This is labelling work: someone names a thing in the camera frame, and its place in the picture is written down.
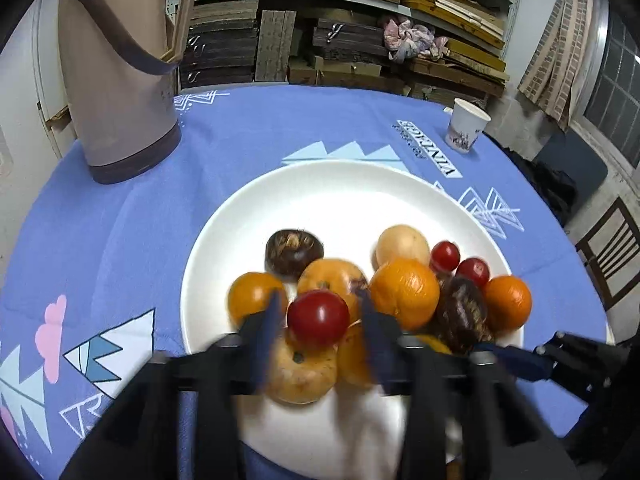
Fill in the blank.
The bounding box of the dark brown round fruit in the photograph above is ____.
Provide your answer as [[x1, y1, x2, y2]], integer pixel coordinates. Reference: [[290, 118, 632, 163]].
[[265, 229, 324, 281]]

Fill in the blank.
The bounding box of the beige thermos jug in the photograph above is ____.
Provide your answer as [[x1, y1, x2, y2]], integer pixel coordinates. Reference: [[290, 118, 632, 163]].
[[57, 0, 203, 185]]

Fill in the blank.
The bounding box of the red cherry tomato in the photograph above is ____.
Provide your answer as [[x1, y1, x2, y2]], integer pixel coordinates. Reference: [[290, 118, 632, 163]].
[[455, 257, 491, 288], [430, 241, 461, 272]]

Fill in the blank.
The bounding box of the pink cloth bundle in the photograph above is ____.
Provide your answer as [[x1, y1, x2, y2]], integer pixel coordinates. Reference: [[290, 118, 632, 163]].
[[382, 16, 448, 64]]

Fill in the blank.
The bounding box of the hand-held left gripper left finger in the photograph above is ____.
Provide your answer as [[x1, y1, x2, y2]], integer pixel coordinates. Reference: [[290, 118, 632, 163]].
[[60, 292, 286, 480]]

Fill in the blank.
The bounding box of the orange-yellow persimmon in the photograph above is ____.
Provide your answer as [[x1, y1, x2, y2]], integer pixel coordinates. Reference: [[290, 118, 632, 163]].
[[265, 330, 339, 406]]

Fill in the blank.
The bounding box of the small orange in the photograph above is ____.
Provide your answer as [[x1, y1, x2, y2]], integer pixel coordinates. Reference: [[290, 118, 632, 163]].
[[482, 275, 533, 333], [228, 271, 290, 331]]

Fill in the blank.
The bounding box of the large round tan fruit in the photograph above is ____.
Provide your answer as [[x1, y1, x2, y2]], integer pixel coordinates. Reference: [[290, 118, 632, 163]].
[[375, 225, 431, 268]]

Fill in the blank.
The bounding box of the checked beige curtain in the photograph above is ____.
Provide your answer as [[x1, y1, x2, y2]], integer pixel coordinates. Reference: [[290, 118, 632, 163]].
[[517, 0, 608, 131]]

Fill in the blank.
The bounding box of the small yellow fruit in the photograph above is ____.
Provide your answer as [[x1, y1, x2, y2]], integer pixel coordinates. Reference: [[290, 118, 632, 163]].
[[415, 334, 453, 356]]

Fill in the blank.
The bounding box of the large orange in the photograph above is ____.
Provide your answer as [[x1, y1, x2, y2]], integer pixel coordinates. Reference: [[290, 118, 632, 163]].
[[369, 258, 441, 331]]

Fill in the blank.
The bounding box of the dark brown wrinkled fruit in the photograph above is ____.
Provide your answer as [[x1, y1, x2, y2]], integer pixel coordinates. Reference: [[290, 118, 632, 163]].
[[435, 276, 496, 353]]

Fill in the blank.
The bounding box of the black bag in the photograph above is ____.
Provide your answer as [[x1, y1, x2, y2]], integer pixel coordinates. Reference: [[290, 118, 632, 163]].
[[505, 150, 576, 221]]

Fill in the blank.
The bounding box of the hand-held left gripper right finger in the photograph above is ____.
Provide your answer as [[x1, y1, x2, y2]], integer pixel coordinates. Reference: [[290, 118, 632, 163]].
[[357, 292, 571, 480]]

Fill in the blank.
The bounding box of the spotted tan fruit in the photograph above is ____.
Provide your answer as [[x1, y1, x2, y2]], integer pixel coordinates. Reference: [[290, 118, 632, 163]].
[[297, 258, 368, 311]]

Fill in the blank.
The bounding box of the yellow tomato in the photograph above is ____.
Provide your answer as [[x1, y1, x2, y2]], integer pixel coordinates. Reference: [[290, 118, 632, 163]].
[[336, 322, 386, 388]]

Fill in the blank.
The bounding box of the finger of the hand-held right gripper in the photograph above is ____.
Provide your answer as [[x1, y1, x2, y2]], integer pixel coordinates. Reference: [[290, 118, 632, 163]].
[[472, 331, 628, 403]]

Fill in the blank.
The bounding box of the white cabinet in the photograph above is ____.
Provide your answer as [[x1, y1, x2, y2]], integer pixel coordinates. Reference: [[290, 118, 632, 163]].
[[32, 5, 91, 161]]

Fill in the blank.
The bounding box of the white oval plate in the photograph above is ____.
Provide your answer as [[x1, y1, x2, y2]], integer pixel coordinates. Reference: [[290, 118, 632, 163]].
[[180, 160, 526, 478]]

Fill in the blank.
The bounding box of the barred window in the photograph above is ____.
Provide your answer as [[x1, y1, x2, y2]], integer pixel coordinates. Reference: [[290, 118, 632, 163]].
[[582, 5, 640, 171]]

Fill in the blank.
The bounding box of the blue printed tablecloth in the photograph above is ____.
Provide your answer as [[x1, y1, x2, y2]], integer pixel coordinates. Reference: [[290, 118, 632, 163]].
[[0, 85, 618, 480]]

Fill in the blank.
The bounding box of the dark blue chair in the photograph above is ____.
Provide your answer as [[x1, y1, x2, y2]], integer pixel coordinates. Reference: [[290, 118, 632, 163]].
[[532, 132, 608, 206]]

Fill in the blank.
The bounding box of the wooden chair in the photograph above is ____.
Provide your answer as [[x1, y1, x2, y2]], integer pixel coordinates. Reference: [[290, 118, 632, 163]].
[[575, 197, 640, 311]]

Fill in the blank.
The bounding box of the white paper cup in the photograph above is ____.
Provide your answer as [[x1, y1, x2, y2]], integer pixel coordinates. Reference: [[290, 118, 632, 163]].
[[445, 98, 492, 153]]

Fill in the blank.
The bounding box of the shelf with wooden boards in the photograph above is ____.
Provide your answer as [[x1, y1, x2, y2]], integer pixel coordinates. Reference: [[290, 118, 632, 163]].
[[172, 0, 521, 111]]

